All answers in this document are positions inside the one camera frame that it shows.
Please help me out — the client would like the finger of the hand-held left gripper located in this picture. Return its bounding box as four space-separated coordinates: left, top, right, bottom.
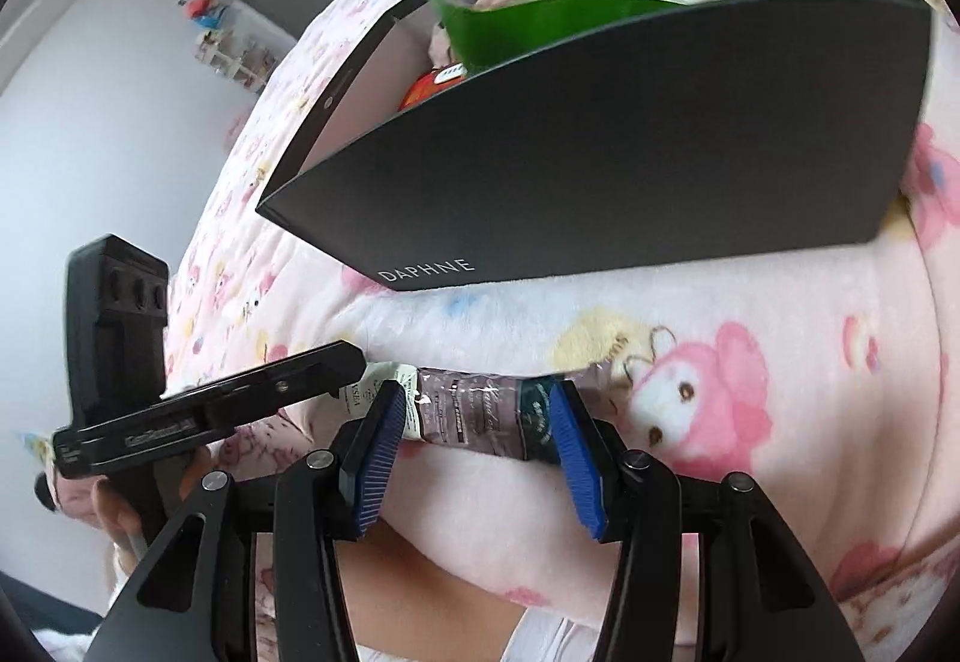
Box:
161 341 368 434

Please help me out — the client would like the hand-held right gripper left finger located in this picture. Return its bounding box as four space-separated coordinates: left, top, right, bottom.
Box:
84 379 410 662

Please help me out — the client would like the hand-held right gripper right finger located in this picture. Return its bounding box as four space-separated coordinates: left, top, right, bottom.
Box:
546 381 856 662

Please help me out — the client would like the black cardboard box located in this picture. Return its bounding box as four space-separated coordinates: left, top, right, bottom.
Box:
255 0 935 294

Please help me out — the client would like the person's left hand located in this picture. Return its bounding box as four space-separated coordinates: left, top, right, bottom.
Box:
90 444 215 562

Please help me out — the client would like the person's leg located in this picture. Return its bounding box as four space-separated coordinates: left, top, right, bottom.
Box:
330 527 541 640

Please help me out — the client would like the pink printed blanket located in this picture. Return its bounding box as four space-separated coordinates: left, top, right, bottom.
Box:
161 0 960 662

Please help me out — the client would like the small rack with toys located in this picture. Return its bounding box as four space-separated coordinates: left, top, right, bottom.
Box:
176 0 280 94

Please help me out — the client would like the orange red packet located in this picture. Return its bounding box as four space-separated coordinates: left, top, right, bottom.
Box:
397 62 470 112

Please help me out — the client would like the green packet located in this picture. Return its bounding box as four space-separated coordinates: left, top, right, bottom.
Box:
420 0 721 74

